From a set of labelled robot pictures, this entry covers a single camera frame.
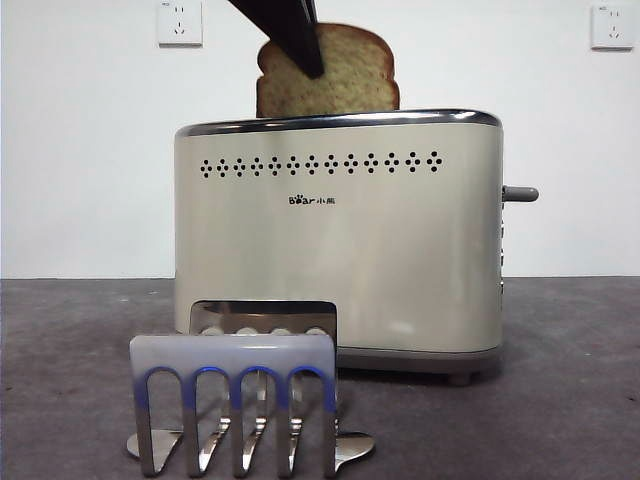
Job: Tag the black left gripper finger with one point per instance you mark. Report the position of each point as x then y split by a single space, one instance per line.
287 30
311 7

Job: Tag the brown-crusted bread slice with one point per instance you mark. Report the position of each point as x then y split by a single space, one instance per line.
355 75

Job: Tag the grey toaster lever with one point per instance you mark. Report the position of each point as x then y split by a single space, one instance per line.
522 193

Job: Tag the cream toaster with steel top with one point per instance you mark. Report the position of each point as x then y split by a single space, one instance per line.
350 260

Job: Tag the steel toast rack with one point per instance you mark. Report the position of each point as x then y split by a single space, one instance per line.
230 352

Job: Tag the white wall socket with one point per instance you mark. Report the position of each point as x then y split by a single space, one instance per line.
181 25
612 29

